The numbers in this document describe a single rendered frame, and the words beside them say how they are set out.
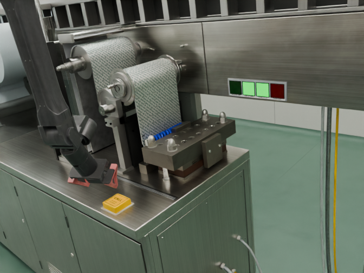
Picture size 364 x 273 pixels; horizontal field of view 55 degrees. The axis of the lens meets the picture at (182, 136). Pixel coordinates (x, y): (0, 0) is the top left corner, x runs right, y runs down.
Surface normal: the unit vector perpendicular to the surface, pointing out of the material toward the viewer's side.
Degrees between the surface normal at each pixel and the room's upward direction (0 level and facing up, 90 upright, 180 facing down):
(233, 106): 90
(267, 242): 0
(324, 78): 90
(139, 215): 0
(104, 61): 92
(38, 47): 90
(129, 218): 0
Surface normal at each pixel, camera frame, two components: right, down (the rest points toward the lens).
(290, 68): -0.65, 0.35
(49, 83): 0.93, 0.03
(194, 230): 0.75, 0.16
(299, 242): -0.12, -0.92
